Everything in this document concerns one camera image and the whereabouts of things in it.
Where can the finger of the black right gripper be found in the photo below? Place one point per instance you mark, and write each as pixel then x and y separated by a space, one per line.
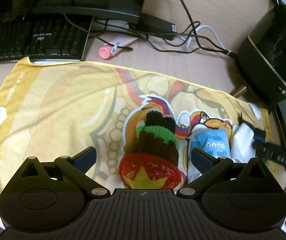
pixel 259 135

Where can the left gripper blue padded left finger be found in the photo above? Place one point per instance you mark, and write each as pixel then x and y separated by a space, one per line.
pixel 65 176

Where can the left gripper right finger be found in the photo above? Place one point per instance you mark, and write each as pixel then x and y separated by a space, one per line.
pixel 220 170

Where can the white paper towel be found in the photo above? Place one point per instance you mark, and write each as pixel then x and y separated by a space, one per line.
pixel 241 144

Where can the blue wet wipes packet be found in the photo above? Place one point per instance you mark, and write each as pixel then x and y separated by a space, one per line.
pixel 212 141

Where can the green brown crochet toy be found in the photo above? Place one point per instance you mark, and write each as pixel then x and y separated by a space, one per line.
pixel 152 162

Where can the yellow cartoon printed towel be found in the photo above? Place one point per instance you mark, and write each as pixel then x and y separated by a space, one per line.
pixel 60 109

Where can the pink tube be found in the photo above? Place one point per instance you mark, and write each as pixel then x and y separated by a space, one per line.
pixel 110 50

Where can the black keyboard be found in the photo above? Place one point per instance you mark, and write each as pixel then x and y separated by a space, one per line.
pixel 44 37

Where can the black power adapter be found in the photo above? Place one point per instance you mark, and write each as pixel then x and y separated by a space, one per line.
pixel 155 26

